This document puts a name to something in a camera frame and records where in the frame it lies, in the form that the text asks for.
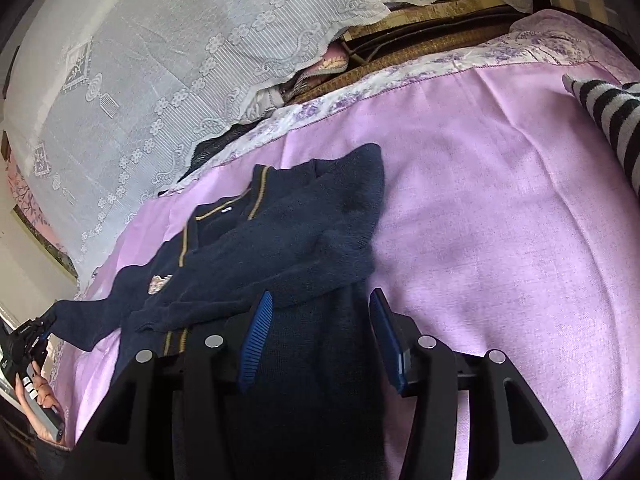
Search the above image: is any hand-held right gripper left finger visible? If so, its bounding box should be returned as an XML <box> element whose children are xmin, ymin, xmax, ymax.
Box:
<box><xmin>75</xmin><ymin>290</ymin><xmax>275</xmax><ymax>480</ymax></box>

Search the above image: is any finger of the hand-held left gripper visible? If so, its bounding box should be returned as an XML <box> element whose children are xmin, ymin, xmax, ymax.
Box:
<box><xmin>22</xmin><ymin>309</ymin><xmax>58</xmax><ymax>357</ymax></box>

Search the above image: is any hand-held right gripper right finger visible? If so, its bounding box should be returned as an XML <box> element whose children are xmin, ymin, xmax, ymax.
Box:
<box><xmin>368</xmin><ymin>288</ymin><xmax>584</xmax><ymax>480</ymax></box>

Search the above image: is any navy knit sweater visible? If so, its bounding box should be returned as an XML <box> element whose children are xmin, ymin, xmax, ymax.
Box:
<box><xmin>50</xmin><ymin>142</ymin><xmax>401</xmax><ymax>480</ymax></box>

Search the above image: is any person's left forearm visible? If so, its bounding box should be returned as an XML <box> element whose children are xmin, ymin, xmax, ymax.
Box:
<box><xmin>27</xmin><ymin>435</ymin><xmax>78</xmax><ymax>480</ymax></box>

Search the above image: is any person's left hand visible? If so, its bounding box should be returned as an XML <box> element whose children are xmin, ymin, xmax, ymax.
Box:
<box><xmin>14</xmin><ymin>360</ymin><xmax>66</xmax><ymax>447</ymax></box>

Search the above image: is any pink floral cloth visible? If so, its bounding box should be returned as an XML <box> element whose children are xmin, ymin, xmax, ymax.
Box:
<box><xmin>0</xmin><ymin>130</ymin><xmax>81</xmax><ymax>281</ymax></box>

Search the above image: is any pink bedsheet with floral border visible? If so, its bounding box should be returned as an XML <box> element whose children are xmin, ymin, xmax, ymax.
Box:
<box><xmin>47</xmin><ymin>7</ymin><xmax>640</xmax><ymax>480</ymax></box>

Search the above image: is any white lace cloth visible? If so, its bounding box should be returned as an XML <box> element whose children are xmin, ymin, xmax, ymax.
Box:
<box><xmin>2</xmin><ymin>0</ymin><xmax>533</xmax><ymax>266</ymax></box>

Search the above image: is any brown woven bamboo mat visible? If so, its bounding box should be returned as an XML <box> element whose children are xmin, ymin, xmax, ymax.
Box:
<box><xmin>280</xmin><ymin>0</ymin><xmax>536</xmax><ymax>106</ymax></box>

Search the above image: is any black and white striped garment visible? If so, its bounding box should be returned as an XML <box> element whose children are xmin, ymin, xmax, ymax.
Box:
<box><xmin>562</xmin><ymin>72</ymin><xmax>640</xmax><ymax>201</ymax></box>

